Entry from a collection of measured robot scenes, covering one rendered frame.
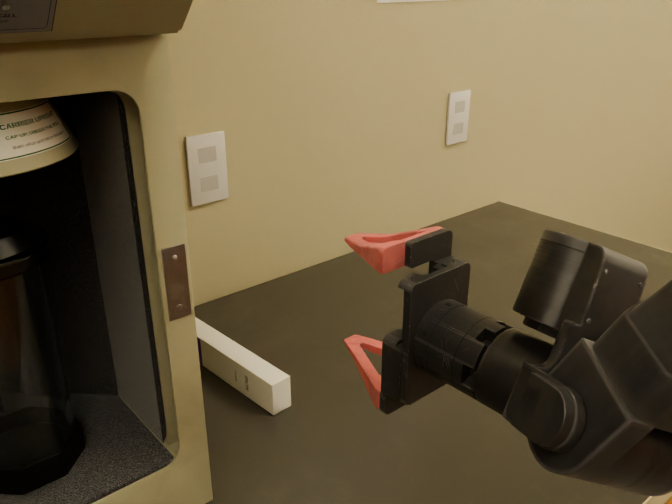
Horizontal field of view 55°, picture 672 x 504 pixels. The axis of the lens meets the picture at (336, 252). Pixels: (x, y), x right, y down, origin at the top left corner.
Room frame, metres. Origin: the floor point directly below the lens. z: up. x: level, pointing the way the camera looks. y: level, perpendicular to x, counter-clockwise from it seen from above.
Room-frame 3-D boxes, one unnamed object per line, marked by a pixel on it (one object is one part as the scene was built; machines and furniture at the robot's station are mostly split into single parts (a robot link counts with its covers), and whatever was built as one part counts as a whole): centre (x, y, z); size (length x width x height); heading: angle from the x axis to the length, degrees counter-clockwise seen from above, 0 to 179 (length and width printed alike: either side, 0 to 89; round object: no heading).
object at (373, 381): (0.46, -0.04, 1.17); 0.09 x 0.07 x 0.07; 41
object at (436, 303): (0.40, -0.09, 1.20); 0.07 x 0.07 x 0.10; 41
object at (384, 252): (0.46, -0.04, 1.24); 0.09 x 0.07 x 0.07; 41
